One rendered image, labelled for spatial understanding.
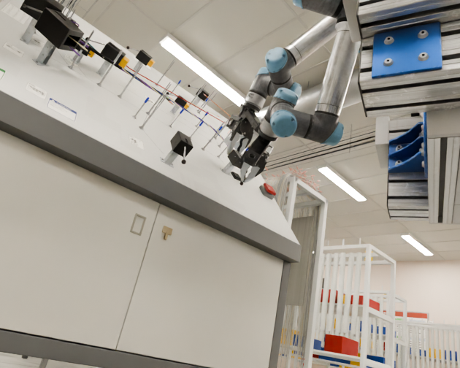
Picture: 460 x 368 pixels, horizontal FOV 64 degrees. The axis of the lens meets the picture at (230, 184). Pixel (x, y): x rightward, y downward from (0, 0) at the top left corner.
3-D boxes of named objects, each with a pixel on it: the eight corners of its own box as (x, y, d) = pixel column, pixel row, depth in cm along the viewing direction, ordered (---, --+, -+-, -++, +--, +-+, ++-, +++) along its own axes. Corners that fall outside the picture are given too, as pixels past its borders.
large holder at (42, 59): (16, 34, 109) (39, -8, 105) (60, 74, 109) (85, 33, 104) (-2, 31, 103) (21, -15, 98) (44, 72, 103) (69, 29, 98)
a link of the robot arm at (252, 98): (269, 101, 145) (255, 92, 139) (263, 112, 145) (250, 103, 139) (256, 99, 150) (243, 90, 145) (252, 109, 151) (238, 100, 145)
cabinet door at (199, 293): (269, 378, 120) (285, 260, 136) (117, 350, 90) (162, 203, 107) (263, 377, 122) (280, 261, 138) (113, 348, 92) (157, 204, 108)
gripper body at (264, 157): (267, 161, 136) (282, 133, 130) (261, 169, 129) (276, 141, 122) (249, 150, 137) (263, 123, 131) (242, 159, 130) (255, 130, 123)
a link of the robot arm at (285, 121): (312, 122, 106) (308, 107, 115) (275, 111, 105) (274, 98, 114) (302, 145, 110) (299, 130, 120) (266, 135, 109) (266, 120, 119)
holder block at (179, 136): (163, 176, 105) (184, 150, 102) (159, 153, 115) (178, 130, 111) (177, 182, 108) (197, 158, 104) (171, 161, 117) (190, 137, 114)
